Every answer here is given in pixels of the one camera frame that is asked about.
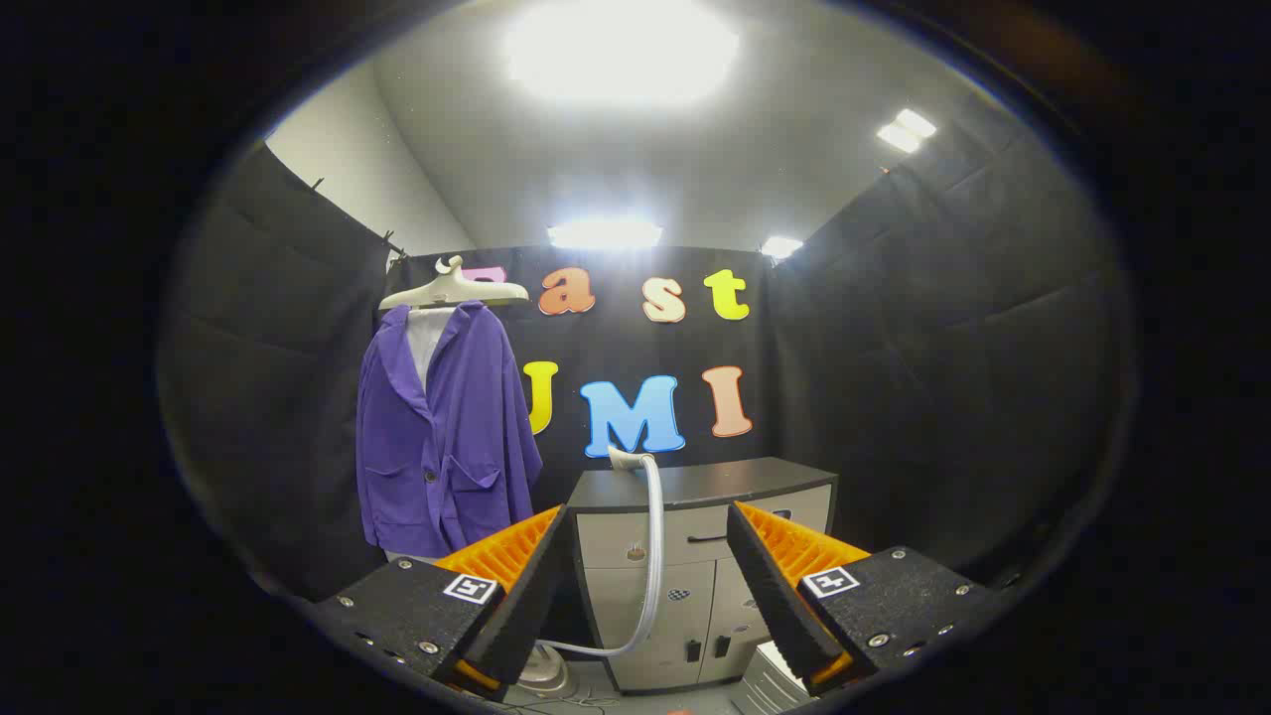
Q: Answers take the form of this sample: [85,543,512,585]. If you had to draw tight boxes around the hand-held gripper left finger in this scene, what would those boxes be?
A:
[316,503,569,702]

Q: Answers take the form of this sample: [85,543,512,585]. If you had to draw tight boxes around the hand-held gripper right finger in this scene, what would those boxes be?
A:
[726,501,1004,696]

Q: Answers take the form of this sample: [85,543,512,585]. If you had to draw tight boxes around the grey garment steamer base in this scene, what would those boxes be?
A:
[516,641,573,702]

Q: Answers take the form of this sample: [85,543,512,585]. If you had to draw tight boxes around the white garment steamer with hose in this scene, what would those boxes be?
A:
[536,447,664,658]

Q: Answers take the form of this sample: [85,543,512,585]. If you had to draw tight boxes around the purple corduroy jacket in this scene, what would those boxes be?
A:
[355,301,544,559]

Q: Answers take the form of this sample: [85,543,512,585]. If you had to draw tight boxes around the white plastic clothes hanger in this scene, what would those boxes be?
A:
[378,255,530,312]

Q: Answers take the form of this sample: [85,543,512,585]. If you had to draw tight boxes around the grey cabinet with dark top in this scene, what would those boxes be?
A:
[568,457,840,694]

